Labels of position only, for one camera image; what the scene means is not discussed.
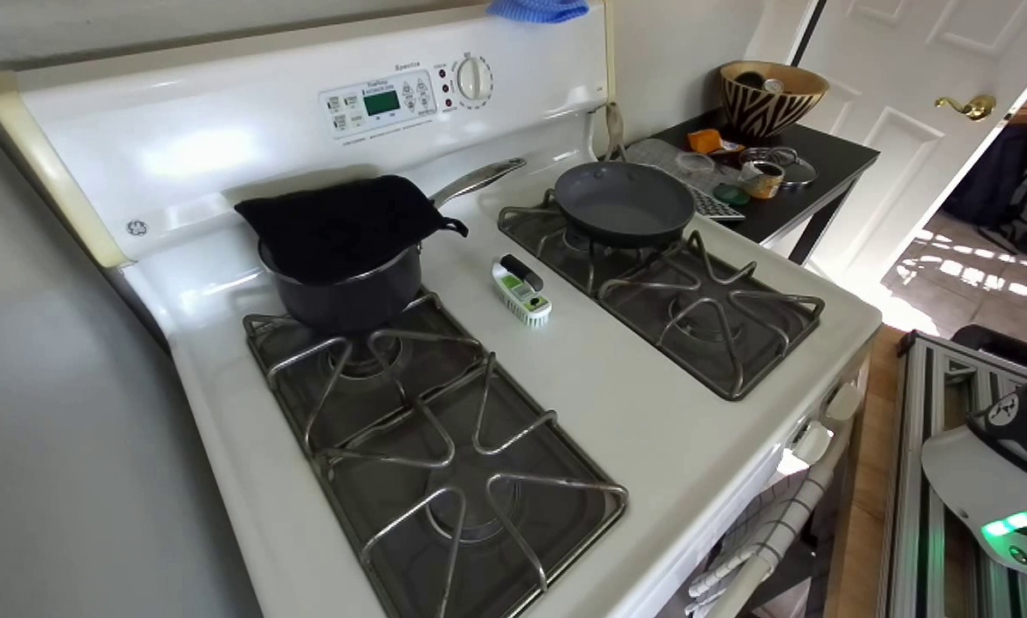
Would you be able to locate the white gas stove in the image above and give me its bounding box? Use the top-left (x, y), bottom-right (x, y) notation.
top-left (0, 0), bottom-right (885, 618)

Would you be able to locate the black stove grate under pot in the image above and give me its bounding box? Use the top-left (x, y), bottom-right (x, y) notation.
top-left (242, 287), bottom-right (631, 618)

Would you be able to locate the black stove grate under pan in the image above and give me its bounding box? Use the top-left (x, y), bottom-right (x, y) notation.
top-left (496, 194), bottom-right (828, 406)

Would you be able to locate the stove control panel with dial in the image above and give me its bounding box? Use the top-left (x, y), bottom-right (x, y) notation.
top-left (317, 46), bottom-right (501, 152)

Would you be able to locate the grey checked dish towel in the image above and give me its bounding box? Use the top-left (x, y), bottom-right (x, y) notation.
top-left (680, 459), bottom-right (840, 618)

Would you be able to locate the white and green thermometer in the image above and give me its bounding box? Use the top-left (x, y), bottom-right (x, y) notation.
top-left (489, 250), bottom-right (556, 331)

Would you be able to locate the dark metal saucepan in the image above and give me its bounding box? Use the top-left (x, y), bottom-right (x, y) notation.
top-left (254, 155), bottom-right (530, 338)

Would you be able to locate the black cloth over saucepan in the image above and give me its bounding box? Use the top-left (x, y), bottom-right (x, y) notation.
top-left (231, 171), bottom-right (472, 287)

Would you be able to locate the clear plastic container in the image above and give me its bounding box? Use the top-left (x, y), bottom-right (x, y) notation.
top-left (626, 133), bottom-right (712, 187)

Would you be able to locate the dark green lid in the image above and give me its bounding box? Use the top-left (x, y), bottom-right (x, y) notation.
top-left (712, 177), bottom-right (757, 214)

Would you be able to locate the orange packet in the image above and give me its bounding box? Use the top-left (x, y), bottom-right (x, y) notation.
top-left (686, 123), bottom-right (728, 158)

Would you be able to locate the roll of tape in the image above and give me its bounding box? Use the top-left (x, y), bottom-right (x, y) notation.
top-left (742, 158), bottom-right (791, 207)

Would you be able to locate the clear glass jar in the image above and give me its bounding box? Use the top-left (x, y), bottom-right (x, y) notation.
top-left (776, 143), bottom-right (820, 194)

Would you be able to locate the woven patterned bowl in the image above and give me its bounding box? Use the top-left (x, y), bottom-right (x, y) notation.
top-left (716, 58), bottom-right (832, 149)

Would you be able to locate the black side table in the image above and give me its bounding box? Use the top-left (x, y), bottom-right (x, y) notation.
top-left (646, 105), bottom-right (882, 268)

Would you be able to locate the white panel door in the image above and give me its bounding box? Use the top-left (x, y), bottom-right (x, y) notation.
top-left (749, 0), bottom-right (1027, 307)

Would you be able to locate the dark fabric chair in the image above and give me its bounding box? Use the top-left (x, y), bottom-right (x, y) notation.
top-left (940, 116), bottom-right (1027, 259)

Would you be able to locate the dark frying pan, metal handle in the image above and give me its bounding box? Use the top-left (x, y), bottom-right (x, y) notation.
top-left (551, 99), bottom-right (698, 250)

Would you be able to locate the aluminium robot stand frame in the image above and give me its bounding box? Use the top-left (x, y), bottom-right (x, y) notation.
top-left (885, 331), bottom-right (1027, 618)

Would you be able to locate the brass door handle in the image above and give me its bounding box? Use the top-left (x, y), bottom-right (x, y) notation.
top-left (932, 89), bottom-right (999, 126)

